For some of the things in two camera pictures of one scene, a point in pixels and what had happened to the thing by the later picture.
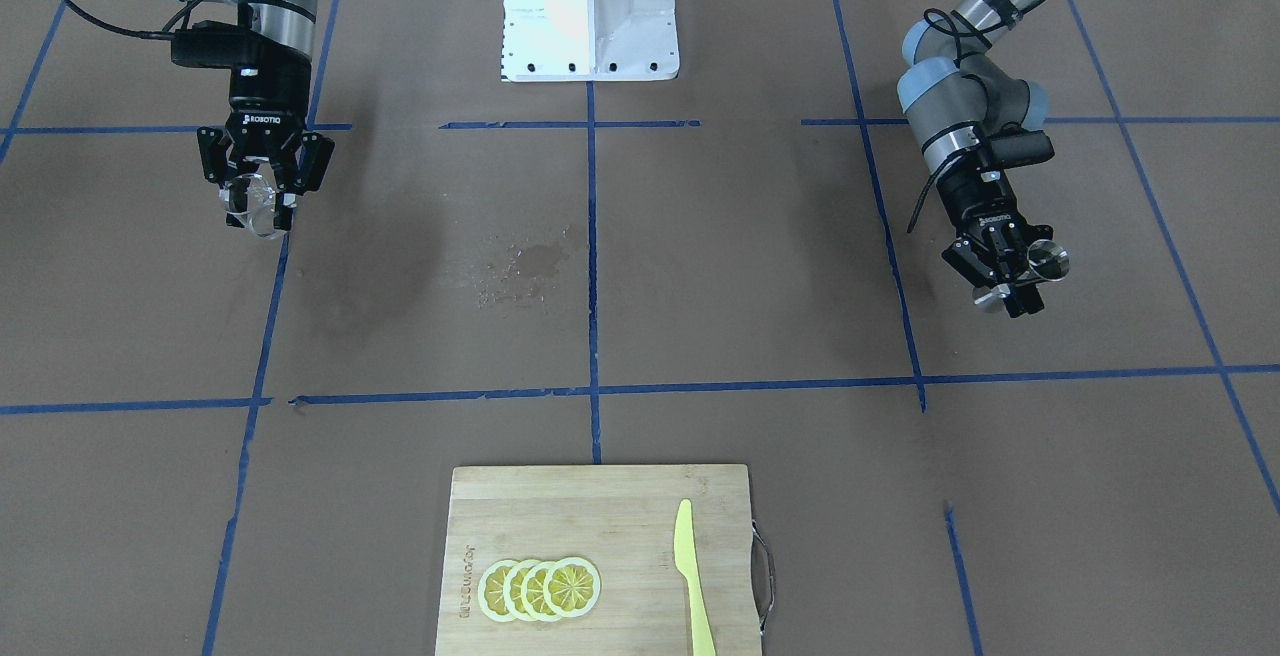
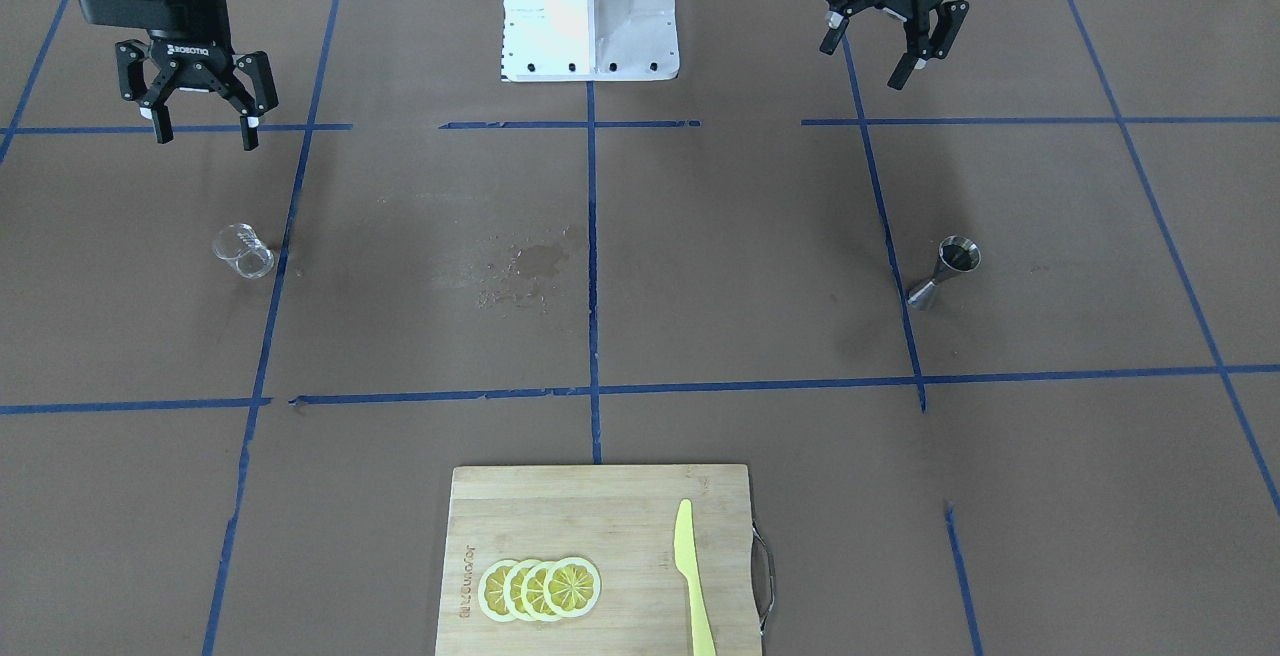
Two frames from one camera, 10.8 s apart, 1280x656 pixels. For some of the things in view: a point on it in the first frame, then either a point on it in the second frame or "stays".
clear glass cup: (253, 203) → (239, 245)
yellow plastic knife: (688, 563) stays
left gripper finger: (1023, 299) → (951, 15)
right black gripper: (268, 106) → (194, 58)
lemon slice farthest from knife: (491, 591) stays
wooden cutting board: (623, 520) stays
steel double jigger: (1047, 260) → (957, 254)
